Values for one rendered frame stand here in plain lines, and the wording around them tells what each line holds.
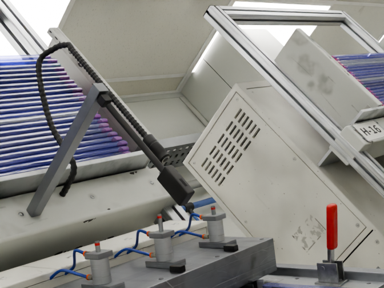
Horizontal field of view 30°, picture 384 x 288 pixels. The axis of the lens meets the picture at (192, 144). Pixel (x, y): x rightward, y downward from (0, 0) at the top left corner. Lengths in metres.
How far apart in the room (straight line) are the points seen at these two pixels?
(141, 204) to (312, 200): 0.86
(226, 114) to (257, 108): 0.11
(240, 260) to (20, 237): 0.30
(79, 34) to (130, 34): 0.36
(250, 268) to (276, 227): 1.02
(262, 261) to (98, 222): 0.26
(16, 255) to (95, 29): 2.72
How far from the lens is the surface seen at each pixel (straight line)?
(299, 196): 1.94
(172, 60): 4.32
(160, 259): 0.93
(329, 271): 0.99
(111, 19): 3.69
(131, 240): 1.04
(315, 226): 1.94
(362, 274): 1.00
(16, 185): 1.03
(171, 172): 0.82
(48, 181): 0.98
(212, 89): 4.47
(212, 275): 0.92
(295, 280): 1.03
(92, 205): 1.09
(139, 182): 1.17
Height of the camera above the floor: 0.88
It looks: 24 degrees up
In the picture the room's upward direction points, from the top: 41 degrees counter-clockwise
